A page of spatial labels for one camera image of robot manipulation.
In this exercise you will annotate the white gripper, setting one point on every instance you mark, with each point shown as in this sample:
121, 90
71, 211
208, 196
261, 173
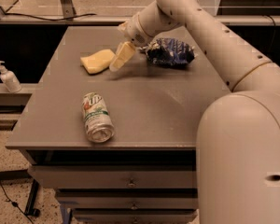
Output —
135, 32

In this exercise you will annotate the yellow sponge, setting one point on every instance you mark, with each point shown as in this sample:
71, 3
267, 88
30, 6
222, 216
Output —
98, 61

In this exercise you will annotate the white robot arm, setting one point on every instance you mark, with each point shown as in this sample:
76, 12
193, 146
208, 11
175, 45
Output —
238, 138

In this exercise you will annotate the crumpled blue chip bag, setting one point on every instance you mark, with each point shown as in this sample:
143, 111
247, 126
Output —
169, 53

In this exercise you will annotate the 7up soda can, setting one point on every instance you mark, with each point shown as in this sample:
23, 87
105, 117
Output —
97, 122

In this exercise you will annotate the grey drawer cabinet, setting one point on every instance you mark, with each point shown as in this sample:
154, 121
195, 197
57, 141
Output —
155, 111

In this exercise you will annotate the white pump bottle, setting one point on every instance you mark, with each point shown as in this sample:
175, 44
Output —
9, 79

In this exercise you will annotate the top grey drawer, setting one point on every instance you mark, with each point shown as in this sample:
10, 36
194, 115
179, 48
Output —
112, 177

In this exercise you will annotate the grey drawer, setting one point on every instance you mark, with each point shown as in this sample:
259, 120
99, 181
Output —
129, 200
134, 216
112, 177

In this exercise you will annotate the middle grey drawer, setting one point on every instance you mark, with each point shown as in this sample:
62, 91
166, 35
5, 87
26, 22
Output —
129, 200

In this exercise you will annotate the bottom grey drawer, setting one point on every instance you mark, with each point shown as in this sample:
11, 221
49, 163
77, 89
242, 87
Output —
134, 216

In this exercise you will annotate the metal window frame rail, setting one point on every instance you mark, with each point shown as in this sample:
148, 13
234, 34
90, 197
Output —
117, 11

